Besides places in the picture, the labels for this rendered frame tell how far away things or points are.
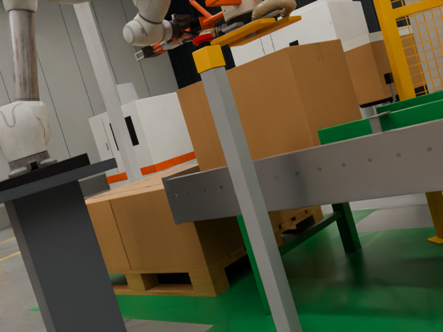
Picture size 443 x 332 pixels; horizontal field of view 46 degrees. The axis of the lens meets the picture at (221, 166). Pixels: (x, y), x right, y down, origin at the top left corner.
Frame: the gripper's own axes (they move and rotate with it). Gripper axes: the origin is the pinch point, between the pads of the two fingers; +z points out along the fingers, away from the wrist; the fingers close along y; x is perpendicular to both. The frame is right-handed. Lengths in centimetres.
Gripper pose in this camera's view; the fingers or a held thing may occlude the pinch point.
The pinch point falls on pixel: (198, 27)
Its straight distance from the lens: 243.1
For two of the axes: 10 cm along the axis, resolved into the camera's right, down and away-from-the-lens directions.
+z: 6.5, -2.6, 7.2
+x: 7.0, -1.6, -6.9
